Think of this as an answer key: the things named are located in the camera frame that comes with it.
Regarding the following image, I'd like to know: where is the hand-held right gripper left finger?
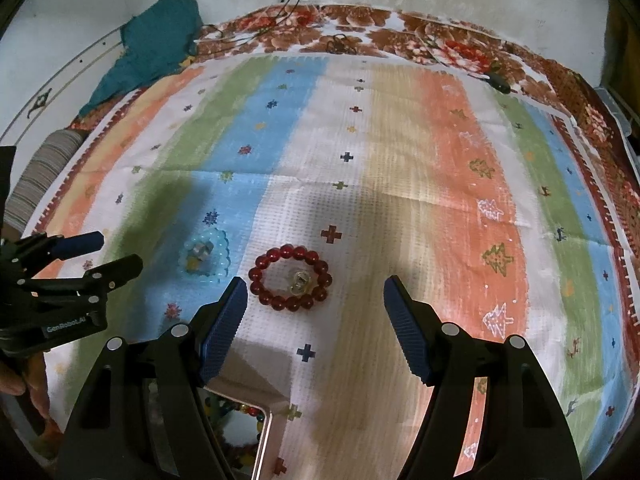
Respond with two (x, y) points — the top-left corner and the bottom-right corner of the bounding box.
(59, 276), (249, 480)

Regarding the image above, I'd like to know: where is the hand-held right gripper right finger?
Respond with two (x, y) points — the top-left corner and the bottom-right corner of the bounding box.
(382, 275), (583, 480)

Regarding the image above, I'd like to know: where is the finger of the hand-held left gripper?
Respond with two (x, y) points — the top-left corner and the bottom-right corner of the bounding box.
(22, 231), (105, 267)
(75, 254), (144, 293)

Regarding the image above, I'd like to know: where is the multicolour bead bracelet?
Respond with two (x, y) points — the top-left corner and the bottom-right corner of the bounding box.
(202, 395), (266, 431)

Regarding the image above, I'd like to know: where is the dark red bead bracelet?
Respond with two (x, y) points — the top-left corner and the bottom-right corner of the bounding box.
(248, 245), (333, 311)

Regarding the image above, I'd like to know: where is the gold ring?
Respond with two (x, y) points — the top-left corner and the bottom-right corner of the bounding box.
(289, 271), (313, 297)

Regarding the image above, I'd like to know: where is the light blue bead bracelet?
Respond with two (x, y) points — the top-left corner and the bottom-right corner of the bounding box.
(179, 227), (232, 283)

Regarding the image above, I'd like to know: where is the silver metal tin box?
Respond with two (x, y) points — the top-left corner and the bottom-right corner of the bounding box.
(142, 377), (275, 480)

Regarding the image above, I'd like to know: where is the person's left hand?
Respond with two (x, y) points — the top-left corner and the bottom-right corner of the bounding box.
(0, 352), (53, 423)

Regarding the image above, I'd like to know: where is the grey striped pillow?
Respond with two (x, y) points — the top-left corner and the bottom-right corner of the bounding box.
(5, 130), (86, 238)

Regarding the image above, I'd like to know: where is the white bed headboard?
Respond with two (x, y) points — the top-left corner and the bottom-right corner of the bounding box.
(0, 25), (126, 146)

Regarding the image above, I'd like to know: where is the striped colourful mat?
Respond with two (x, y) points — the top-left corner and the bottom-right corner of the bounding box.
(30, 52), (640, 480)

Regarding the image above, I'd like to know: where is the teal cloth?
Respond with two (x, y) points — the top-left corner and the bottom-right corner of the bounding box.
(80, 0), (203, 116)

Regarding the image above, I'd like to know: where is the white plastic basket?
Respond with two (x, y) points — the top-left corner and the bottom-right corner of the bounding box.
(595, 85), (640, 141)

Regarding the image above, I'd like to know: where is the yellow curtain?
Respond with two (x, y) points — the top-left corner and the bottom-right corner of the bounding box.
(607, 0), (640, 86)

